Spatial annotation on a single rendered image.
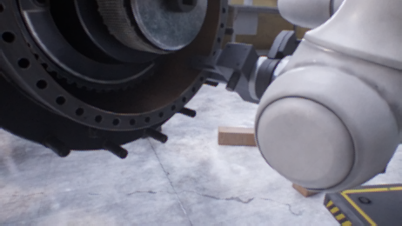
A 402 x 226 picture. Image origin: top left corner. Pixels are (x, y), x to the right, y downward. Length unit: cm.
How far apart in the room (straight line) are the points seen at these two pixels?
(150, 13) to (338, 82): 24
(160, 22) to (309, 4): 36
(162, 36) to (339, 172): 26
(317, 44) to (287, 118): 7
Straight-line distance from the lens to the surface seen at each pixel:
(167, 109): 47
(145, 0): 34
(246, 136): 181
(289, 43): 47
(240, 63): 41
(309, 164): 20
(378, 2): 24
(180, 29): 38
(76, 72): 46
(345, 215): 88
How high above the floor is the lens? 82
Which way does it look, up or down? 17 degrees down
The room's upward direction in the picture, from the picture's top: 2 degrees clockwise
